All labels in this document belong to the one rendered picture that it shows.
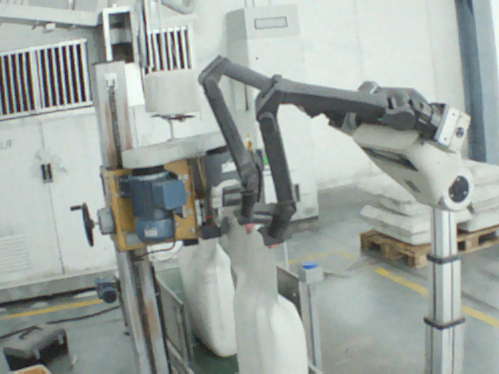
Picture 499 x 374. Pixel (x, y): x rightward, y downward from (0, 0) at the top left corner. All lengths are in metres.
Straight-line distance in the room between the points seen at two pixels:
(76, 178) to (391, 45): 4.02
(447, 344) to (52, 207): 3.58
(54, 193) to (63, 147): 0.36
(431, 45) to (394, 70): 0.63
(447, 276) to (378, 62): 5.44
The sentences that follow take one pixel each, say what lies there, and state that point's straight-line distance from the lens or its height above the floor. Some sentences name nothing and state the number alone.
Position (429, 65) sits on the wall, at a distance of 8.18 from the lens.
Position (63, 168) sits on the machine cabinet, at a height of 1.03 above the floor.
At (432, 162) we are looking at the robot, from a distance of 2.23.
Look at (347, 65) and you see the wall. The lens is 7.58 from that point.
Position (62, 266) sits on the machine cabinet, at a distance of 5.54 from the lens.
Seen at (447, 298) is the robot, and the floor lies 0.79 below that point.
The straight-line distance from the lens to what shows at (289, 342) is 2.50.
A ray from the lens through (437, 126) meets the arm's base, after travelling 2.04.
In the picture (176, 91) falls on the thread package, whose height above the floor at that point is 1.61.
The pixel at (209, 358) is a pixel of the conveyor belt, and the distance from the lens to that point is 3.24.
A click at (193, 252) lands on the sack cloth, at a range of 3.22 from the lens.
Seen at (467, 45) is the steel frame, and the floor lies 1.63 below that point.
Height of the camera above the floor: 1.71
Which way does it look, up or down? 10 degrees down
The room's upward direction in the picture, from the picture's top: 6 degrees counter-clockwise
